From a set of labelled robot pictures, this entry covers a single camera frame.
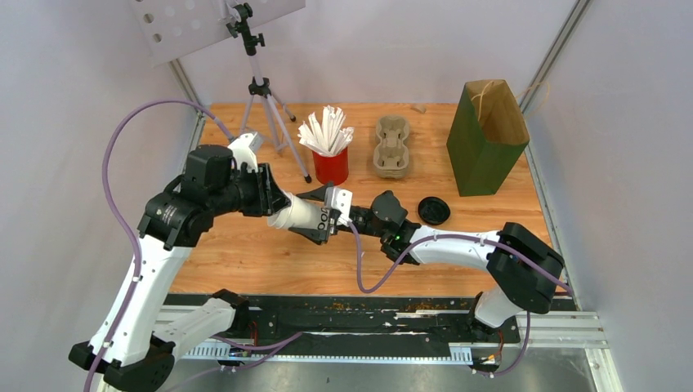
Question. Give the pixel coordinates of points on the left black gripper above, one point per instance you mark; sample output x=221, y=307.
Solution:
x=270, y=197

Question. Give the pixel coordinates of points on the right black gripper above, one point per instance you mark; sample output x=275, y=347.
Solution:
x=318, y=236

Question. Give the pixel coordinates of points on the white paper cup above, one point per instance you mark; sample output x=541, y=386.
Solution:
x=299, y=214

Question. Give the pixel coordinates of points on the black plastic cup lid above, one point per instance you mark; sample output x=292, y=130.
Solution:
x=433, y=210

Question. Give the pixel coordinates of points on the green paper bag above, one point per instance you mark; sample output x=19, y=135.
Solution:
x=487, y=136

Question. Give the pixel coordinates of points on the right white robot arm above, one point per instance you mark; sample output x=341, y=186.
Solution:
x=525, y=269

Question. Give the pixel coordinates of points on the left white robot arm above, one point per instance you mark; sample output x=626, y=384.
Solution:
x=129, y=350

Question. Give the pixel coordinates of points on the red straw holder cup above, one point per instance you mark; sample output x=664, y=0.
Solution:
x=332, y=169

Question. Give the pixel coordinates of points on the white wrapped straws bundle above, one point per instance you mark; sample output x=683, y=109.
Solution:
x=327, y=137

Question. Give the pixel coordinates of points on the cardboard cup carrier tray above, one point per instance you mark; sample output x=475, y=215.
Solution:
x=391, y=154

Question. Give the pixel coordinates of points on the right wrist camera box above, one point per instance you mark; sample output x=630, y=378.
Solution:
x=340, y=195

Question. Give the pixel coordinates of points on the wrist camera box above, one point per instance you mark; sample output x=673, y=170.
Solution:
x=249, y=143
x=340, y=195

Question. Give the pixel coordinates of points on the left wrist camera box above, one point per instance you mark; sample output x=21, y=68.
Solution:
x=249, y=143

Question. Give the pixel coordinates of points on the silver camera tripod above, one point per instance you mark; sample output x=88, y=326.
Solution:
x=265, y=92

